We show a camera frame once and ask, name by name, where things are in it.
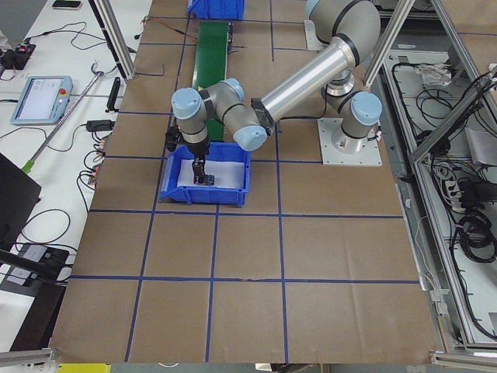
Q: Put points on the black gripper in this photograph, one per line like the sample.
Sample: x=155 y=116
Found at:
x=198 y=150

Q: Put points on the red push button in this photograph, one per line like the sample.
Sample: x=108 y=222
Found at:
x=206 y=180

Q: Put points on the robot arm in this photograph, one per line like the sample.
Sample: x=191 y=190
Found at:
x=349 y=28

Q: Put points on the white foam pad left bin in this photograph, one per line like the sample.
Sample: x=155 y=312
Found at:
x=227 y=174

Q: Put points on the blue bin left side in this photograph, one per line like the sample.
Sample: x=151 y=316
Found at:
x=220 y=152

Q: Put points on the blue bin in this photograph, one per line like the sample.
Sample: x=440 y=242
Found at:
x=220 y=152
x=217 y=9

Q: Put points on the green conveyor belt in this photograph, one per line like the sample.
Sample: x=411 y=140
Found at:
x=211 y=54

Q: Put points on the black power adapter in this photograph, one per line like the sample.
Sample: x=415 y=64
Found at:
x=99 y=125

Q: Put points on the blue bin right side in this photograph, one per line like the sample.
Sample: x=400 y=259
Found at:
x=217 y=9

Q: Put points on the teach pendant tablet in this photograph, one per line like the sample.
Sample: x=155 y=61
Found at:
x=43 y=100

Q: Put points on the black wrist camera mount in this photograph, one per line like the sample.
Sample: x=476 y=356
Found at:
x=173 y=138

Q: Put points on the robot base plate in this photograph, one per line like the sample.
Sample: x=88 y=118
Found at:
x=337 y=149
x=314 y=35

